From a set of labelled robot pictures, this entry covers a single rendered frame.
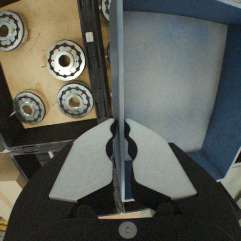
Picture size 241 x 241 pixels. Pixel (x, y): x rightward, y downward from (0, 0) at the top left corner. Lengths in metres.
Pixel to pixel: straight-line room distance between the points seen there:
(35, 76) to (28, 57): 0.06
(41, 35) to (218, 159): 0.47
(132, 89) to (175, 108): 0.06
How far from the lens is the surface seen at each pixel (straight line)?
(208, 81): 0.21
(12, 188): 0.69
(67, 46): 0.38
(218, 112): 0.23
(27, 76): 0.47
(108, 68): 0.41
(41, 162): 0.62
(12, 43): 0.44
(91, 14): 0.31
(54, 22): 0.43
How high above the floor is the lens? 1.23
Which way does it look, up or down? 62 degrees down
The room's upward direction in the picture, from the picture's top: 167 degrees clockwise
